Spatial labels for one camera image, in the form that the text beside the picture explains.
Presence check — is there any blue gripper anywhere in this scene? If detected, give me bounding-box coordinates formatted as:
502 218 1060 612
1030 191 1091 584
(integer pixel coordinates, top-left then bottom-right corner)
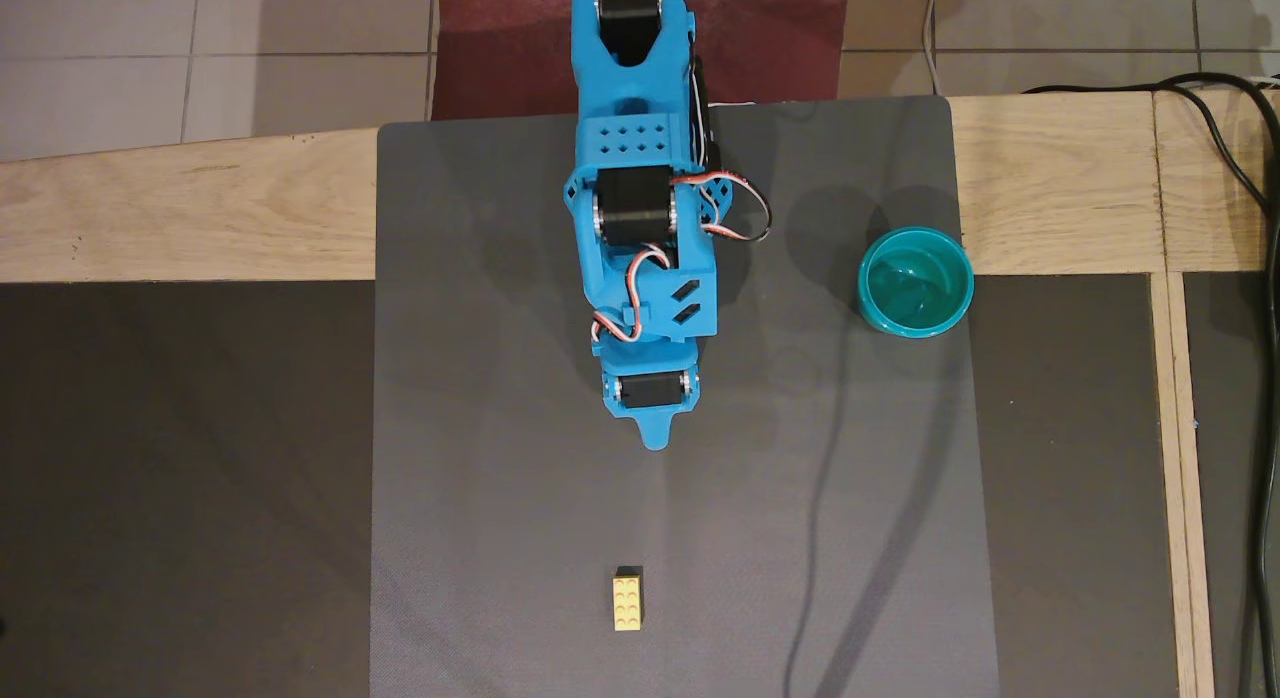
590 333 703 452

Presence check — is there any cream white lego brick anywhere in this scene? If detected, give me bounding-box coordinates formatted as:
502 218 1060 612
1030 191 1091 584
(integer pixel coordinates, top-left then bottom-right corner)
612 566 646 632

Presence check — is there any dark grey mat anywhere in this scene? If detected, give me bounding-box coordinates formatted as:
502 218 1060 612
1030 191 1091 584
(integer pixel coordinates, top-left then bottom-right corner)
370 96 1001 698

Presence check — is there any teal plastic cup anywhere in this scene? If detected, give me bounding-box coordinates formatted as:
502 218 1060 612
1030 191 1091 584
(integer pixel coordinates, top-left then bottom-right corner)
857 226 976 339

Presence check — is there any dark red chair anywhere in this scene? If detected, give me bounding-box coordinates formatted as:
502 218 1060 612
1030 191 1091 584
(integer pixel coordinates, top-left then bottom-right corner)
432 0 849 121

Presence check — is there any red white black servo wire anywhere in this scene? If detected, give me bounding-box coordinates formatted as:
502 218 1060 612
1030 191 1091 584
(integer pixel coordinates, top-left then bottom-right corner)
590 242 673 344
670 171 773 244

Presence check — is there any thin white cable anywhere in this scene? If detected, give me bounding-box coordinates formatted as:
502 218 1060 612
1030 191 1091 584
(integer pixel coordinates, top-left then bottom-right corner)
922 0 947 97

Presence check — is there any black cable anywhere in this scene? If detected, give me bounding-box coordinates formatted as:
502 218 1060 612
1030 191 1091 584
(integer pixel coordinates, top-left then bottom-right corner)
1158 83 1280 698
1020 71 1280 124

